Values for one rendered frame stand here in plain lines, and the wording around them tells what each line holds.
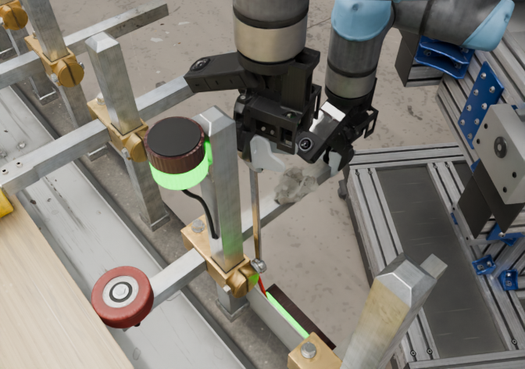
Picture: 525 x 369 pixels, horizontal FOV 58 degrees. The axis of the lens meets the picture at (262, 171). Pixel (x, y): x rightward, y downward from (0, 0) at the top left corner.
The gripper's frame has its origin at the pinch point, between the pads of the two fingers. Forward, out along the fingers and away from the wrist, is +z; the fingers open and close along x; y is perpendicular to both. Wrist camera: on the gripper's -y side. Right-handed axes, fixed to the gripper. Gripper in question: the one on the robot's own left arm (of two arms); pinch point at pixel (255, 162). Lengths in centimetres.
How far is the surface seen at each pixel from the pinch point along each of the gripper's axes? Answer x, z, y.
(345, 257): 52, 101, 6
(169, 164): -15.6, -15.0, -0.7
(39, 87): 16, 26, -70
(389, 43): 185, 101, -22
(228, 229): -9.5, 3.3, 1.1
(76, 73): 8.1, 6.0, -42.8
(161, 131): -13.0, -15.9, -3.4
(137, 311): -22.5, 10.4, -5.7
